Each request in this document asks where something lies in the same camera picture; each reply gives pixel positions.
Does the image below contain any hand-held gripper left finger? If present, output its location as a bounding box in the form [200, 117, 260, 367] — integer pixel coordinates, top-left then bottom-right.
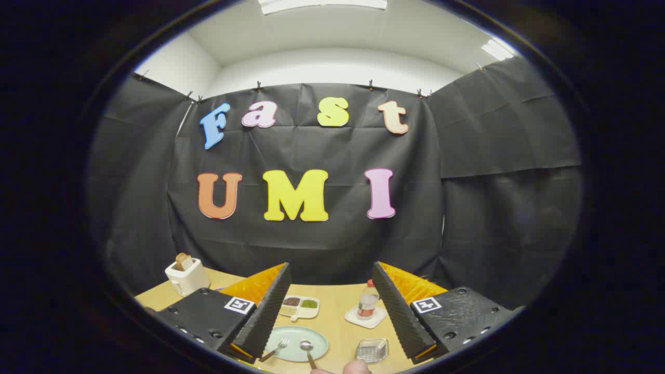
[156, 262, 292, 364]

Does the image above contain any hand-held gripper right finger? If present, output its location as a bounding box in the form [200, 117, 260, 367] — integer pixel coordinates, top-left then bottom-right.
[371, 261, 525, 364]

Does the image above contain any fork with wooden handle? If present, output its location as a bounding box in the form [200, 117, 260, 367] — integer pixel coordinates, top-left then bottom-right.
[259, 338, 290, 363]

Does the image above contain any spoon with wooden handle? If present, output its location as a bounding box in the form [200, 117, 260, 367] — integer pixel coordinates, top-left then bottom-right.
[300, 340, 318, 370]

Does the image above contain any clear water bottle red cap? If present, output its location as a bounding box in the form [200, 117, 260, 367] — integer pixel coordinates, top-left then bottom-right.
[357, 279, 380, 319]

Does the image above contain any white divided bean tray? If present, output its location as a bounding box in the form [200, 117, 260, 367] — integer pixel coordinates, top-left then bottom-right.
[279, 295, 320, 322]

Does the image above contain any pale green plate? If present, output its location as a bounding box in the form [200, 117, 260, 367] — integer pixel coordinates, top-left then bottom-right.
[264, 326, 329, 363]

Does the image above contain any white square coaster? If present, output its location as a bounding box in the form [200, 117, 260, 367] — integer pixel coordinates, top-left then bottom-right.
[344, 305, 388, 329]

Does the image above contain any white toaster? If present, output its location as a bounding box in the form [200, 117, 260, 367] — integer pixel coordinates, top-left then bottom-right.
[165, 257, 211, 298]

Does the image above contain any small ceiling light panel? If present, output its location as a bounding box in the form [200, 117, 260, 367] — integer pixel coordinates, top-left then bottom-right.
[481, 39, 515, 61]

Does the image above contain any long ceiling light panel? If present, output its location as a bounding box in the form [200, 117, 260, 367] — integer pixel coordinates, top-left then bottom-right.
[259, 0, 388, 15]

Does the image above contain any metal wire basket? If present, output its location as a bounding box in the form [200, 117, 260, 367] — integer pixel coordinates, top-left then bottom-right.
[356, 338, 389, 364]

